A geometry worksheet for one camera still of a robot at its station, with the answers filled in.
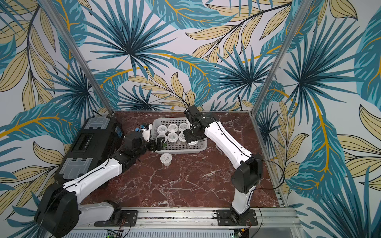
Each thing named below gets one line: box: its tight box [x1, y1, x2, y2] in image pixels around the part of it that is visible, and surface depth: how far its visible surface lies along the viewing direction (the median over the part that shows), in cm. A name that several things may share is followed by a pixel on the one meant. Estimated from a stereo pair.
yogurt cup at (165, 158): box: [159, 152, 173, 167], surface depth 90 cm
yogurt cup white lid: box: [156, 124, 168, 134], surface depth 100 cm
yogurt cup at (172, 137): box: [167, 132, 179, 143], surface depth 97 cm
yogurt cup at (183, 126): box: [178, 122, 190, 132], surface depth 102 cm
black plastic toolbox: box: [53, 116, 123, 184], surface depth 80 cm
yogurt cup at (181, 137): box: [178, 131, 187, 143], surface depth 97 cm
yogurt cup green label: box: [167, 123, 179, 133], surface depth 102 cm
